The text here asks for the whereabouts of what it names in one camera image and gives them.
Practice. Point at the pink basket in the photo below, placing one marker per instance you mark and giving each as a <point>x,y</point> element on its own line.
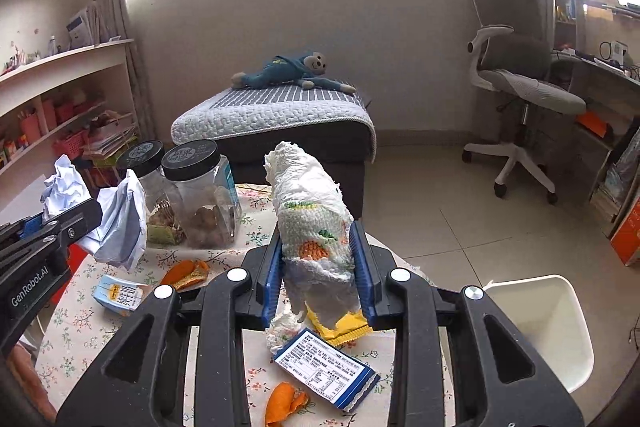
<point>69,144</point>

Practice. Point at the silver foil bag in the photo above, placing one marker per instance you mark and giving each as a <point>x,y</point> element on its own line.
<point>625,172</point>

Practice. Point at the grey office chair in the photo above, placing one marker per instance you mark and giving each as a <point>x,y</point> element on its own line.
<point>515,57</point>

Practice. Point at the white and blue booklet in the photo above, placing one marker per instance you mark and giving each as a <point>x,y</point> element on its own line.
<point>82,27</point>

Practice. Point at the wooden desk with shelves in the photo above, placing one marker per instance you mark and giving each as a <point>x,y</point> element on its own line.
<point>590,77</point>

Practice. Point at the striped quilted mat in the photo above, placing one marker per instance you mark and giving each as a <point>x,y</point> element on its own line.
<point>260,117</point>

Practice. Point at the dark grey ottoman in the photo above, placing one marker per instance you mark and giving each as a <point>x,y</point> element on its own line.
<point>355,157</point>

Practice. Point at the orange paper bag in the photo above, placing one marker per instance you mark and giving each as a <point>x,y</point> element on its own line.
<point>627,237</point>

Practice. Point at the yellow snack packet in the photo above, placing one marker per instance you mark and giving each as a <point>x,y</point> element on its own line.
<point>345,332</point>

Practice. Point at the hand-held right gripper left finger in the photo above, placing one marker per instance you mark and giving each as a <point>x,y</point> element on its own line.
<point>272,277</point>

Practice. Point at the printed white paper towel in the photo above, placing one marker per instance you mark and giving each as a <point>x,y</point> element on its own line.
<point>310,207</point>

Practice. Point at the orange box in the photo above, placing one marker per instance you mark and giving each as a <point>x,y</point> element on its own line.
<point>592,123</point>

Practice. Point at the floral tablecloth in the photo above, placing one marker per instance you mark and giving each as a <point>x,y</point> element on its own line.
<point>80,327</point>

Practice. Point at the stack of papers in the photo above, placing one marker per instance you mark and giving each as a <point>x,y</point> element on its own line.
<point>107,139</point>

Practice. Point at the blue and white snack packet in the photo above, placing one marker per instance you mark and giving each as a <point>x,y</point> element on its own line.
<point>320,367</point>

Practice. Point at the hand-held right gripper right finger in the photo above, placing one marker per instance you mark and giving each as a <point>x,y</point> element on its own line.
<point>361,277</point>

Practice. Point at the person's left forearm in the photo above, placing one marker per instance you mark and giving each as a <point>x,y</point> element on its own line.
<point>30,382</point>

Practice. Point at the red plastic item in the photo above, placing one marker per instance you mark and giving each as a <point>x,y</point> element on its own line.
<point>75,262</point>

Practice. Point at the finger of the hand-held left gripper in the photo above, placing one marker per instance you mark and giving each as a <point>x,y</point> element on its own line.
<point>31,223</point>
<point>75,227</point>

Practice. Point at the clear jar with black lid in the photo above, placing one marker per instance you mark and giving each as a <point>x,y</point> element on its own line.
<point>200,207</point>
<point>140,157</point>

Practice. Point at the orange peel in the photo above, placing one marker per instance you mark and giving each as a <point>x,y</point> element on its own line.
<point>182,274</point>
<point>282,404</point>

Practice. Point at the blue monkey plush toy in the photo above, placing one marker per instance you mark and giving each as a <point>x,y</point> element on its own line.
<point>280,69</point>

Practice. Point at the white trash bin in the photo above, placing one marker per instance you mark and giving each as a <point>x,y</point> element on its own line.
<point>545,322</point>

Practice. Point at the white paper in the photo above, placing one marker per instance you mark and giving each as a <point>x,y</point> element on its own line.
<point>120,227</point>

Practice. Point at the blue and white milk carton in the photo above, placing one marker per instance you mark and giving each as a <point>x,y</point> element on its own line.
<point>117,294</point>

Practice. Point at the white low shelf unit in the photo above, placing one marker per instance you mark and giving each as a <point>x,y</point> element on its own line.
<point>65,67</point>

